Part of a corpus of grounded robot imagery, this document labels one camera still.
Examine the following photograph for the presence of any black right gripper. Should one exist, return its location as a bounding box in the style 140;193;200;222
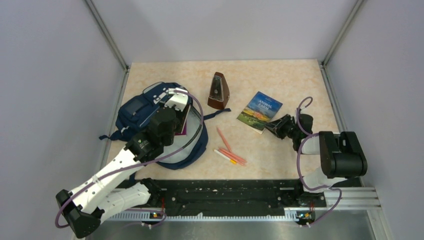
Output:
264;114;300;140

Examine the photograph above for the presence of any purple colourful children's book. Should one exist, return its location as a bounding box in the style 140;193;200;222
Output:
175;104;192;136

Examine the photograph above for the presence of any blue green landscape book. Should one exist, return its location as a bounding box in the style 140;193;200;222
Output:
236;91;283;134

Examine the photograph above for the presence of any navy blue student backpack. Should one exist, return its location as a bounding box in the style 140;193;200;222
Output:
99;82;222;170

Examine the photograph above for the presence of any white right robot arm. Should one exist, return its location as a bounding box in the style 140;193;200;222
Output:
265;113;368;206

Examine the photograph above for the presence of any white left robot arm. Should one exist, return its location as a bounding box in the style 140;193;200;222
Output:
54;107;186;239

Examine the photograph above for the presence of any pink pen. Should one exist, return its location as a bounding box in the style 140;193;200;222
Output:
219;149;246;166
219;148;247;164
216;127;232;152

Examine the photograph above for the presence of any brown wooden metronome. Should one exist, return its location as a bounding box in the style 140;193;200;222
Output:
207;72;230;110

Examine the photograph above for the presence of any white yellow-tipped pen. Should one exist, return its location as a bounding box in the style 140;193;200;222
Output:
213;149;237;165

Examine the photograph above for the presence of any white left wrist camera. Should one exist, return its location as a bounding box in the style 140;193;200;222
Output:
164;87;189;112

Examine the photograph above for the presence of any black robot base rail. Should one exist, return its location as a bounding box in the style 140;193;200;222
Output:
135;178;327;217

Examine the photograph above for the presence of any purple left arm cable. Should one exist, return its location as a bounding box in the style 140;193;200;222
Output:
54;89;205;229

